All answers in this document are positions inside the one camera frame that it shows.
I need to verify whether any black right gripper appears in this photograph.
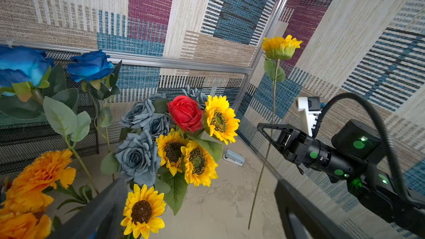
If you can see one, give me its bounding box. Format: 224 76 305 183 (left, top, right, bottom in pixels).
257 123 320 166

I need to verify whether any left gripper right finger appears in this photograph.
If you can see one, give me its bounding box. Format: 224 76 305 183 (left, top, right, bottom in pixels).
274 179 351 239

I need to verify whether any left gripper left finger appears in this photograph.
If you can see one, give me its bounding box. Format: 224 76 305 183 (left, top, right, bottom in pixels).
48 179 128 239

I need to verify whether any large yellow sunflower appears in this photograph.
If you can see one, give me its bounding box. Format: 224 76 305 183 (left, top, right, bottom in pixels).
204 96 240 145

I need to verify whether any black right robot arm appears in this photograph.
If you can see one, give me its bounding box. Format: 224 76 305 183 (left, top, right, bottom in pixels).
257 119 425 238

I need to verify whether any grey blue rose bunch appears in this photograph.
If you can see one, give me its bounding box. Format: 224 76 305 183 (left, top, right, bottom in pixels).
115 87 208 187

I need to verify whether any red rose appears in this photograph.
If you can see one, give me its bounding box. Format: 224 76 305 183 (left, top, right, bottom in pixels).
168 95 204 133

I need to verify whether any orange marigold bunch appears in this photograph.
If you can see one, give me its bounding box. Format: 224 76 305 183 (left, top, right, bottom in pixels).
1 149 76 239

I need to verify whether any right blue rose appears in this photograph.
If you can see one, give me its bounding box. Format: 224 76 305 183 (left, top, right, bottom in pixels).
67 50 114 83

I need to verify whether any left blue rose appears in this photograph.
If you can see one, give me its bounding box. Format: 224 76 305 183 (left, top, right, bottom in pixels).
1 45 54 87

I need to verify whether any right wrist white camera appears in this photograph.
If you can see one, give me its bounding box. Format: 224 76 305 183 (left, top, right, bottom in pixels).
295 96 322 137

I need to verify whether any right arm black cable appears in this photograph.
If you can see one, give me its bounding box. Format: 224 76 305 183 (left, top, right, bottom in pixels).
311 92 412 203

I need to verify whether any black wire mesh shelf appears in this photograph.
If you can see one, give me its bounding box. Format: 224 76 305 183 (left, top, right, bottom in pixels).
1 50 99 175

